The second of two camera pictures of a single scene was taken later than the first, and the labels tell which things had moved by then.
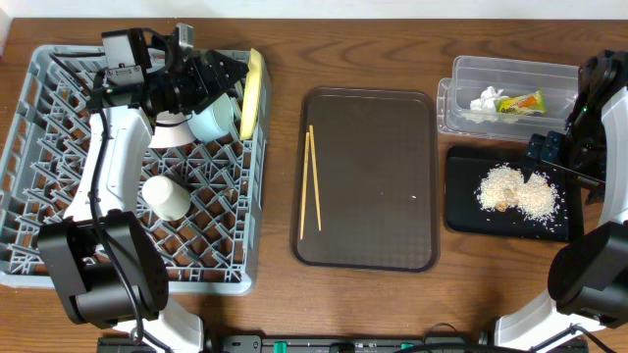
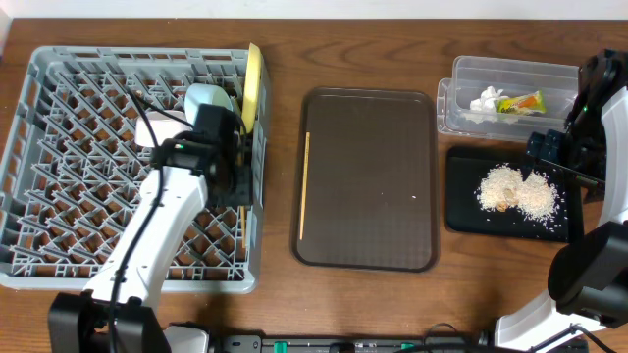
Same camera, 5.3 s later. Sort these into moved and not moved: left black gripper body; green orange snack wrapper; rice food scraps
Moved: left black gripper body
Not moved: green orange snack wrapper; rice food scraps
